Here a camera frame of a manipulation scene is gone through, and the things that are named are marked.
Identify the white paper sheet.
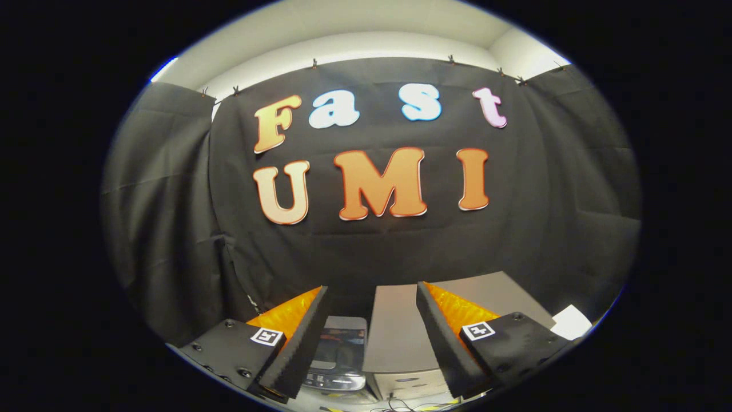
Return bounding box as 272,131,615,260
551,304,593,342

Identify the ceiling light tube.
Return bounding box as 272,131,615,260
149,56,180,83

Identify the black cable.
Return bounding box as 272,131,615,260
371,396,458,412

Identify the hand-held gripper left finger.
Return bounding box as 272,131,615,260
166,286,331,405

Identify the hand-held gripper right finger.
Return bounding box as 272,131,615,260
416,282,575,401

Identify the grey washing machine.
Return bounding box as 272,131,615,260
300,316,369,401

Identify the dark transparent washing machine lid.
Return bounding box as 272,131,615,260
312,316,368,373

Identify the grey cabinet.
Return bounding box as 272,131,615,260
361,271,558,401

